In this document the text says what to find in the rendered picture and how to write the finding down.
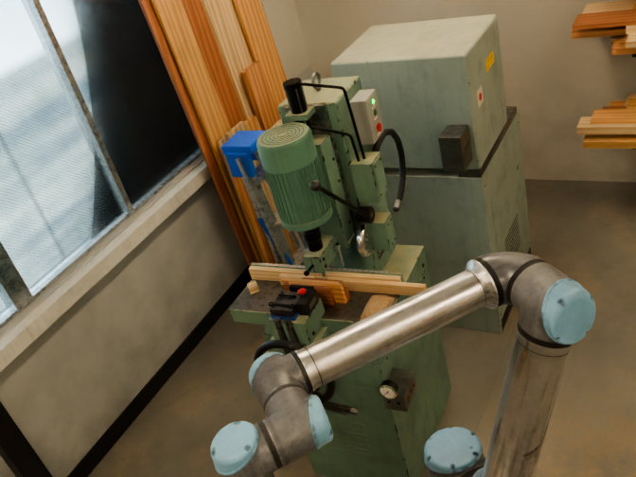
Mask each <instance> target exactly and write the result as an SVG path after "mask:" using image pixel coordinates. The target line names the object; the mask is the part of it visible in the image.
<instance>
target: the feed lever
mask: <svg viewBox="0 0 636 477"><path fill-rule="evenodd" d="M309 187H310V189H311V190H313V191H319V190H320V191H322V192H323V193H325V194H327V195H328V196H329V197H331V198H333V199H334V200H336V201H338V202H340V203H342V204H344V205H345V206H347V207H349V208H351V209H352V210H354V211H356V213H355V217H356V221H357V223H372V222H373V221H374V219H375V210H374V208H373V206H358V207H356V206H354V205H353V204H351V203H349V202H347V201H345V200H344V199H342V198H340V197H339V196H337V195H335V194H334V193H332V192H330V191H329V190H327V189H325V188H323V187H322V184H321V182H320V181H318V180H313V181H311V182H310V184H309Z"/></svg>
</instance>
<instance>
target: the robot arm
mask: <svg viewBox="0 0 636 477"><path fill-rule="evenodd" d="M502 305H512V306H514V307H515V308H516V309H517V310H519V311H520V317H519V322H518V325H517V335H516V339H515V343H514V346H513V350H512V354H511V358H510V362H509V365H508V369H507V373H506V377H505V381H504V385H503V392H502V396H501V400H500V404H499V408H498V412H497V415H496V419H495V423H494V427H493V431H492V435H491V438H490V442H489V447H488V451H487V455H486V458H485V457H484V455H483V446H482V443H481V442H480V439H479V438H478V436H477V435H476V434H475V433H474V432H472V431H470V430H468V429H465V428H461V427H452V428H445V429H442V430H440V431H438V432H436V433H434V434H433V435H432V436H431V437H430V438H429V440H428V441H427V442H426V444H425V448H424V462H425V464H426V468H427V472H428V476H429V477H534V474H535V470H536V467H537V463H538V460H539V455H540V451H541V448H542V445H543V441H544V438H545V434H546V432H547V428H548V425H549V421H550V418H551V415H552V411H553V409H554V405H555V402H556V398H557V393H558V389H559V386H560V383H561V380H562V376H563V373H564V369H565V366H566V363H567V360H568V357H569V353H570V350H571V346H572V345H573V344H575V343H577V342H579V341H580V340H581V339H583V338H584V337H585V336H586V331H587V330H588V331H590V329H591V327H592V324H593V322H594V318H595V313H596V308H595V302H594V300H593V298H592V295H591V294H590V293H589V292H588V291H587V290H585V289H584V288H583V287H582V286H581V285H580V284H579V283H578V282H576V281H575V280H573V279H571V278H570V277H568V276H567V275H565V274H564V273H562V272H561V271H559V270H558V269H556V268H555V267H553V266H552V265H551V264H549V263H548V262H547V261H546V260H544V259H542V258H540V257H538V256H534V255H530V254H526V253H518V252H498V253H491V254H486V255H482V256H478V257H475V258H474V259H472V260H470V261H469V262H468V263H467V266H466V269H465V270H464V271H463V272H461V273H459V274H457V275H455V276H453V277H451V278H448V279H446V280H444V281H442V282H440V283H438V284H436V285H434V286H432V287H430V288H428V289H426V290H424V291H421V292H419V293H417V294H415V295H413V296H411V297H409V298H407V299H404V300H402V301H400V302H398V303H396V304H394V305H393V306H391V307H389V308H387V309H383V310H381V311H379V312H377V313H375V314H373V315H371V316H369V317H367V318H365V319H362V320H360V321H359V322H357V323H355V324H353V325H351V326H349V327H346V328H344V329H341V330H339V331H337V332H335V333H333V334H331V335H329V336H327V337H325V338H324V339H322V340H319V341H317V342H315V343H313V344H310V345H308V346H306V347H304V348H302V349H300V350H295V351H293V352H291V353H289V354H287V355H283V354H282V353H278V352H269V353H266V354H264V355H262V356H260V357H259V358H258V359H257V360H256V361H255V362H254V363H253V365H252V366H251V369H250V372H249V382H250V384H251V387H252V391H253V393H254V395H255V396H256V398H257V400H258V402H259V404H260V406H261V408H262V410H263V412H264V414H265V416H266V417H267V418H266V419H264V420H262V421H260V422H258V423H256V424H254V425H253V424H252V423H249V422H246V421H237V422H233V423H230V424H228V425H226V426H225V427H223V428H222V429H221V430H220V431H219V432H218V433H217V434H216V436H215V437H214V439H213V441H212V444H211V457H212V459H213V462H214V467H215V470H216V471H217V472H218V473H219V475H220V477H275V476H274V471H275V470H278V469H279V468H282V467H284V466H286V465H287V464H289V463H291V462H293V461H295V460H297V459H299V458H301V457H302V456H304V455H306V454H308V453H310V452H312V451H315V450H317V449H318V450H319V449H321V448H322V447H323V446H324V445H325V444H327V443H329V442H330V441H331V440H332V438H333V431H332V429H331V426H330V423H329V420H328V417H327V413H326V411H325V409H324V406H323V404H322V402H321V400H320V399H319V397H318V396H317V395H310V396H309V393H311V392H313V391H315V390H316V389H317V388H319V387H321V386H323V385H325V384H327V383H329V382H331V381H333V380H336V379H338V378H339V377H341V376H343V375H345V374H347V373H349V372H351V371H353V370H355V369H357V368H359V367H361V366H363V365H365V364H367V363H369V362H372V361H374V360H376V359H378V358H380V357H382V356H384V355H386V354H388V353H390V352H392V351H394V350H396V349H398V348H400V347H402V346H404V345H406V344H408V343H410V342H412V341H414V340H416V339H418V338H420V337H422V336H424V335H426V334H428V333H430V332H432V331H434V330H436V329H438V328H440V327H442V326H445V325H447V324H449V323H451V322H453V321H455V320H457V319H459V318H461V317H463V316H465V315H467V314H469V313H471V312H473V311H475V310H477V309H479V308H481V307H486V308H489V309H495V308H497V307H499V306H502Z"/></svg>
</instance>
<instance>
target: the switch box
mask: <svg viewBox="0 0 636 477"><path fill-rule="evenodd" d="M372 98H373V99H374V100H375V103H374V104H375V107H374V108H373V110H372V106H373V105H374V104H373V105H372V103H371V99H372ZM349 102H350V106H351V109H352V113H353V115H354V119H355V122H356V126H357V129H358V132H359V136H360V139H361V142H362V145H369V144H375V143H376V142H377V140H378V139H379V137H380V136H381V134H382V133H383V126H382V121H381V116H380V107H379V104H378V99H377V94H376V90H375V89H367V90H360V91H359V92H358V93H357V94H356V95H355V96H354V97H353V98H352V99H351V100H350V101H349ZM374 109H376V110H377V112H378V113H377V115H378V117H377V119H376V120H375V119H374V118H375V116H374ZM378 123H380V124H381V131H380V134H379V136H378V133H379V132H378V130H377V125H378Z"/></svg>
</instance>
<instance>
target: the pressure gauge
mask: <svg viewBox="0 0 636 477"><path fill-rule="evenodd" d="M379 392H380V394H381V395H382V396H383V397H385V398H390V399H392V398H395V397H396V396H397V393H398V385H397V384H396V383H395V382H393V381H391V380H384V381H383V382H382V383H381V385H380V388H379ZM387 392H388V393H387ZM386 393H387V394H386Z"/></svg>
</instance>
